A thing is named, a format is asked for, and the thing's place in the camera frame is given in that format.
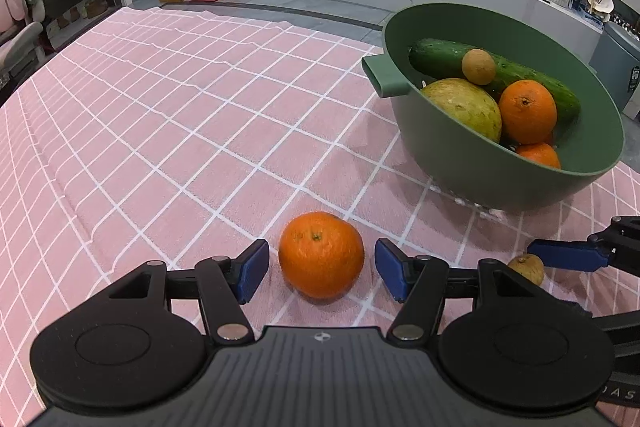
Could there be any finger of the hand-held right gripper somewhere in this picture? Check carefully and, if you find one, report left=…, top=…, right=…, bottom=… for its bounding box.
left=527, top=216, right=640, bottom=279

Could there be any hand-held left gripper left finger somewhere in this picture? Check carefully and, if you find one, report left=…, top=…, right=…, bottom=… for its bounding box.
left=107, top=239, right=271, bottom=343

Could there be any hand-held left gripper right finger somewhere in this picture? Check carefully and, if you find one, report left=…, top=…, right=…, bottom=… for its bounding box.
left=374, top=238, right=544, bottom=342

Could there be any small round brown fruit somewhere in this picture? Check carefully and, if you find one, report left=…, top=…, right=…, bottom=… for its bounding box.
left=461, top=48, right=497, bottom=86
left=507, top=253, right=546, bottom=287

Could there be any orange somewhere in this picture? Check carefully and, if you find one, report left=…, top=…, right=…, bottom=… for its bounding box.
left=498, top=79, right=558, bottom=146
left=278, top=211, right=365, bottom=300
left=515, top=142, right=563, bottom=170

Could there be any green colander bowl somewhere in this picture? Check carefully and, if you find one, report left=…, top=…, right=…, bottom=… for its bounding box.
left=361, top=3, right=625, bottom=214

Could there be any yellow-green pear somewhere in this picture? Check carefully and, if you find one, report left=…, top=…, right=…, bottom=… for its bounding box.
left=419, top=78, right=503, bottom=144

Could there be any green cucumber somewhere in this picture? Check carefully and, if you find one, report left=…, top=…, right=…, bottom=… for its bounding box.
left=408, top=38, right=582, bottom=124

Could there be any pink checked tablecloth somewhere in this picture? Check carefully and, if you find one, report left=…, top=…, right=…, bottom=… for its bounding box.
left=0, top=6, right=640, bottom=427

